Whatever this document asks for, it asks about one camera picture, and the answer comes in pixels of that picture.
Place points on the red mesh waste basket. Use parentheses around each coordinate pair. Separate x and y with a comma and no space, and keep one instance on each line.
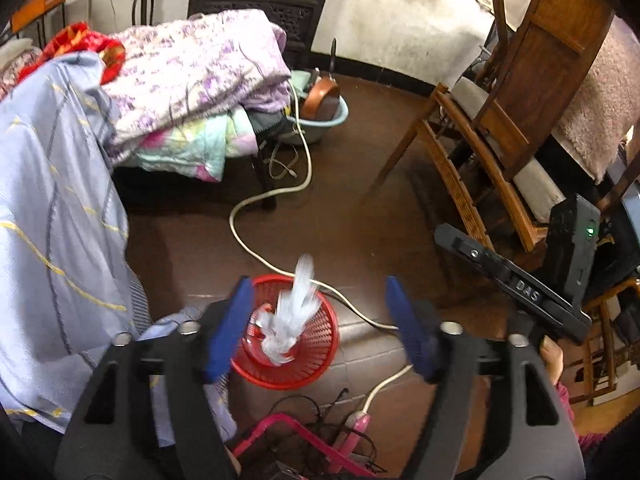
(312,354)

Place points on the copper brown pan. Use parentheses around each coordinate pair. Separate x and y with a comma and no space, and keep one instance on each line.
(323,93)

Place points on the purple floral quilt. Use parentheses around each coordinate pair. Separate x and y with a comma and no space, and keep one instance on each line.
(187,69)

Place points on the wooden armchair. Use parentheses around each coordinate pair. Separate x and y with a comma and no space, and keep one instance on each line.
(529,81)

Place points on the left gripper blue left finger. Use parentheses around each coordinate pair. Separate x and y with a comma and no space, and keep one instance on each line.
(224,325)

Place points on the person in pink sweater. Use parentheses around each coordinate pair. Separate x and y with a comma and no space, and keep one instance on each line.
(605,106)

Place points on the orange box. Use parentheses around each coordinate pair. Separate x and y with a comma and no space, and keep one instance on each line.
(30,11)

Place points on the white plastic bag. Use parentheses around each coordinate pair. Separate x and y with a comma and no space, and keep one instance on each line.
(283,327)

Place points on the red patterned blanket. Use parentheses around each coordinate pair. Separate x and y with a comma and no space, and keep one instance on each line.
(79,37)

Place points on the blue checked bed sheet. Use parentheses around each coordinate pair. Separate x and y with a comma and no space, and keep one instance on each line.
(66,287)

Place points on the person's right hand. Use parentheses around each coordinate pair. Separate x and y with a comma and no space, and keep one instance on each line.
(552,355)

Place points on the pastel green pink quilt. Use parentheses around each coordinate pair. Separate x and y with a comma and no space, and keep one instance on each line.
(197,148)

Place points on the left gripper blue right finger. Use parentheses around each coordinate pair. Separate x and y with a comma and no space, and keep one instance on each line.
(418,329)

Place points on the light blue wash basin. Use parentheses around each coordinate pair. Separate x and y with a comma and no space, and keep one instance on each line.
(313,131)

